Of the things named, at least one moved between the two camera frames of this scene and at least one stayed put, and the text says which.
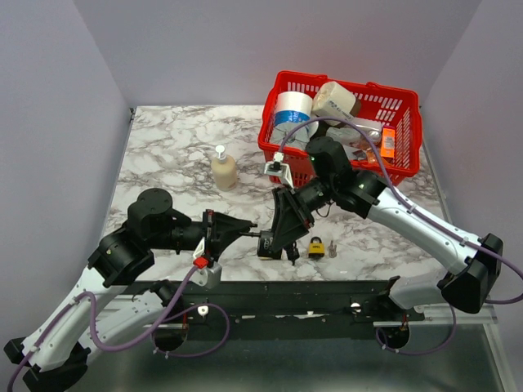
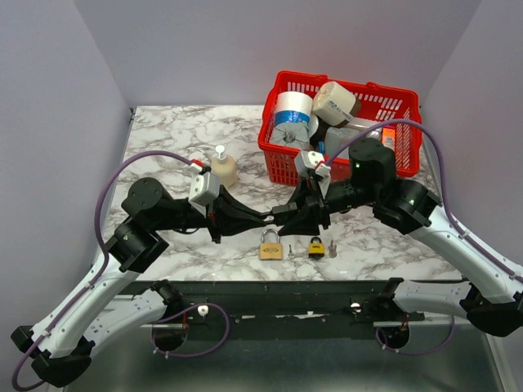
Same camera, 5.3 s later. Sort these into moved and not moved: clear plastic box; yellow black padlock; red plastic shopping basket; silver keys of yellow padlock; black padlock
Moved: black padlock
Not moved: silver keys of yellow padlock; yellow black padlock; red plastic shopping basket; clear plastic box
